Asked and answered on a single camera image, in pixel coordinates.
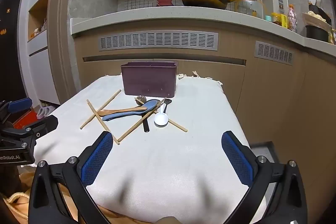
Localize red box on floor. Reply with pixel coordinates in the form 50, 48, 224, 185
13, 110, 38, 129

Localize small grey vent grille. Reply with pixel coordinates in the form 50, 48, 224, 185
255, 41, 293, 65

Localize white table cloth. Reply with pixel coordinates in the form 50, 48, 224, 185
34, 76, 248, 223

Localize wooden chopstick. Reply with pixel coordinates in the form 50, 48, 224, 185
135, 97, 188, 132
87, 100, 120, 145
118, 98, 165, 142
80, 89, 121, 130

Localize glass pot lid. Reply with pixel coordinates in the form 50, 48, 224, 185
235, 0, 264, 19

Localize white slippers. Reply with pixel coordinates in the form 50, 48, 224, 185
37, 106, 55, 120

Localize black pot with basket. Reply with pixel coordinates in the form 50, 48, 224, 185
302, 11, 332, 43

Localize long grey vent grille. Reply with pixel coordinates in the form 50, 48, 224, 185
98, 30, 219, 51

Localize grey kitchen countertop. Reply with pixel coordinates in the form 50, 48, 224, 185
70, 6, 335, 57

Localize metal spoon black handle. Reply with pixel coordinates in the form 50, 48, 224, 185
136, 95, 150, 133

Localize white black measuring spoon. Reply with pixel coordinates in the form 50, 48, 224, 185
154, 99, 172, 127

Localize blue plastic spoon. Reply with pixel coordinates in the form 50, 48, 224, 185
102, 100, 160, 121

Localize wooden spoon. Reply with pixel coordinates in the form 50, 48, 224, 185
97, 106, 147, 117

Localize purple utensil holder box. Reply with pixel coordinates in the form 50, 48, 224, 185
121, 61, 177, 98

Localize condiment bottle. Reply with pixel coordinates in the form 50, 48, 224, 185
287, 4, 297, 33

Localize yellow jar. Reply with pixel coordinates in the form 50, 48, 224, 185
271, 12, 288, 28

